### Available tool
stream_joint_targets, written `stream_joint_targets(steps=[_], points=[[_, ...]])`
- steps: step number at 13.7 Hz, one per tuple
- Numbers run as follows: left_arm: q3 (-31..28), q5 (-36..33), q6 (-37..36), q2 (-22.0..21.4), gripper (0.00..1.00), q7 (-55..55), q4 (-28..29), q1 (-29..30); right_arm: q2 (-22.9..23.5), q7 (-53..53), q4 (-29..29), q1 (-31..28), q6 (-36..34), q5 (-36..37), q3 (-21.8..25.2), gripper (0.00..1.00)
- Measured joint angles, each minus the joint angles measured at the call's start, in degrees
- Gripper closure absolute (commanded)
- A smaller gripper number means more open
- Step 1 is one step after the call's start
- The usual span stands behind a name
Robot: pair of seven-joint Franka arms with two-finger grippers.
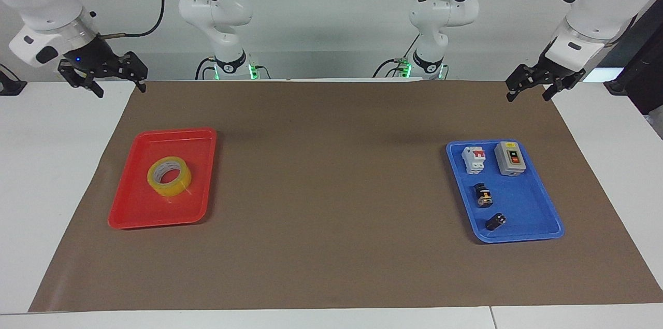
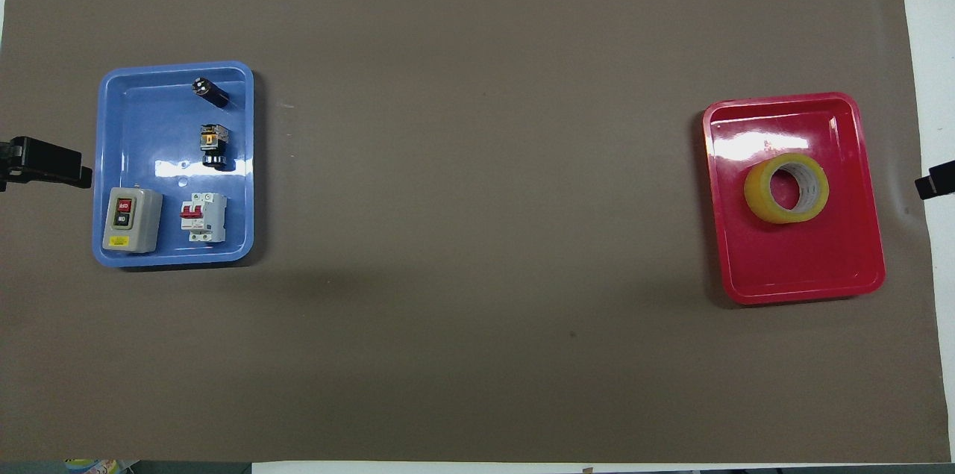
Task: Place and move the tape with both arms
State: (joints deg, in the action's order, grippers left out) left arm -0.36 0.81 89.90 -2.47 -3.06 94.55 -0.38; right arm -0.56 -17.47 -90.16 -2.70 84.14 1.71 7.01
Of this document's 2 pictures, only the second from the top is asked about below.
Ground yellow tape roll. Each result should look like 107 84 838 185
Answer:
744 153 830 225

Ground small relay component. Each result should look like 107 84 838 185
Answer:
199 124 233 172

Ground white circuit breaker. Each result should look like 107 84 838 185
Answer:
180 192 228 243

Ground black cylindrical capacitor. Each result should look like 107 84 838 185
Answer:
192 76 231 109

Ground red plastic tray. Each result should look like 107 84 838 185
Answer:
701 92 887 306

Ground blue plastic tray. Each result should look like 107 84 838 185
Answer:
92 60 255 268

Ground grey switch box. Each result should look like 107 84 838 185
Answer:
101 187 163 255

